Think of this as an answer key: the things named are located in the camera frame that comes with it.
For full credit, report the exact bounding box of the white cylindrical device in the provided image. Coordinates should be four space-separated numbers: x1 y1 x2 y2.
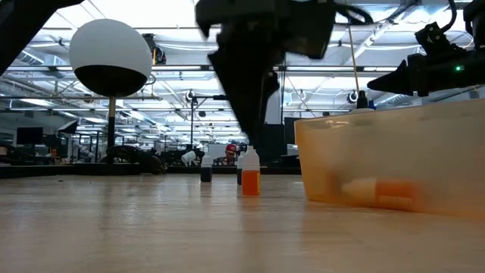
180 150 198 166

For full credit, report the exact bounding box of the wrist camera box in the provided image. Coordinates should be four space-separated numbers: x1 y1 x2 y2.
414 21 458 56
293 5 338 61

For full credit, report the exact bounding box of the black lamp cable bundle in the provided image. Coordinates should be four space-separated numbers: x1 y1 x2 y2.
99 145 168 175

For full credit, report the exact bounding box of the small dark food coloring bottle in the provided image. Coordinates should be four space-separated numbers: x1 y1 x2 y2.
236 153 244 187
200 153 214 184

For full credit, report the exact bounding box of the small grey-capped bottle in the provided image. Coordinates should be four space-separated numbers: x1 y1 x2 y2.
350 89 375 115

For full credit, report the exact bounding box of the white globe lamp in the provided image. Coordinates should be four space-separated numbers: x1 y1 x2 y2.
68 18 153 168

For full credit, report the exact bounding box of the black monitor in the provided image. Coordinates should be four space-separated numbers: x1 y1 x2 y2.
283 116 304 146
16 127 45 146

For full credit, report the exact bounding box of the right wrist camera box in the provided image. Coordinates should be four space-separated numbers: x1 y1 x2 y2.
414 21 458 56

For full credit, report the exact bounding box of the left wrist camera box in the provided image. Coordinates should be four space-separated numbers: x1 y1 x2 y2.
293 5 338 61

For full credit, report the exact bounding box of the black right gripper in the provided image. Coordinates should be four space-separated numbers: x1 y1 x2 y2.
366 51 485 96

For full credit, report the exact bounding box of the yellow hanging cable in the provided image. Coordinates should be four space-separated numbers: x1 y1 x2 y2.
347 24 360 94

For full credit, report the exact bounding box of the person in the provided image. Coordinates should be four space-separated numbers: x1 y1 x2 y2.
223 143 240 166

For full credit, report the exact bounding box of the small orange food coloring bottle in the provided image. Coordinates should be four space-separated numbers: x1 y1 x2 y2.
340 177 420 209
241 146 261 197

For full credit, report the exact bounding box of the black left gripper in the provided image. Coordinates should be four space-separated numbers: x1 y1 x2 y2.
195 0 296 148

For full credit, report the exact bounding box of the orange translucent plastic bin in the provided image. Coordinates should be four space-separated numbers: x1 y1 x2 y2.
294 99 485 220

